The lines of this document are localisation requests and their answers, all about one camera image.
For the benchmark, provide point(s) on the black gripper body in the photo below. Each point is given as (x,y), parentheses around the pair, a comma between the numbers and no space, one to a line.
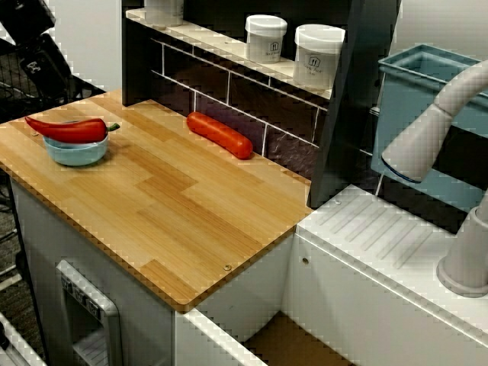
(26,21)

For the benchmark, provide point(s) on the teal plastic bin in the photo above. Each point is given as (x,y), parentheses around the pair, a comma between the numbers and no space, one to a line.
(404,99)

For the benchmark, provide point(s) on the white toy kitchen cabinet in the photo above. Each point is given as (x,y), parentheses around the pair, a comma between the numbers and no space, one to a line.
(362,305)

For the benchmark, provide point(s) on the orange-red toy sausage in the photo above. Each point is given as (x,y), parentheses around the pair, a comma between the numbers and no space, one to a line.
(221,135)

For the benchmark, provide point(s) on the aluminium frame rail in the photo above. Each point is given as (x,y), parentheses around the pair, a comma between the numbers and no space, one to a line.
(15,343)

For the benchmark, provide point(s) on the white labelled jar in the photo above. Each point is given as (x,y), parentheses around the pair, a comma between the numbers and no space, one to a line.
(318,57)
(164,11)
(265,38)

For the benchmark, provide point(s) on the red toy chili pepper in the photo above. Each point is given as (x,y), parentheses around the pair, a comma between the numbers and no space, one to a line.
(68,129)

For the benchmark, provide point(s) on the dark tiled backsplash with shelf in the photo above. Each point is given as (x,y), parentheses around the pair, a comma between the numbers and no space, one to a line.
(213,76)

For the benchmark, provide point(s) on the dark grey upright panel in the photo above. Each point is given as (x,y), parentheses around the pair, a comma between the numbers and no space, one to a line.
(358,114)

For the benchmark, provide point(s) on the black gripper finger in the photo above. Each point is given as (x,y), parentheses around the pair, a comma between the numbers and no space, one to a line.
(40,70)

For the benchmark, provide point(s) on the grey curved faucet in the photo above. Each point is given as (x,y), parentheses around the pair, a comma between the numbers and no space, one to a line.
(411,148)

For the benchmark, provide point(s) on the light blue bowl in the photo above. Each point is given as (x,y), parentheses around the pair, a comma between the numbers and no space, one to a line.
(76,154)

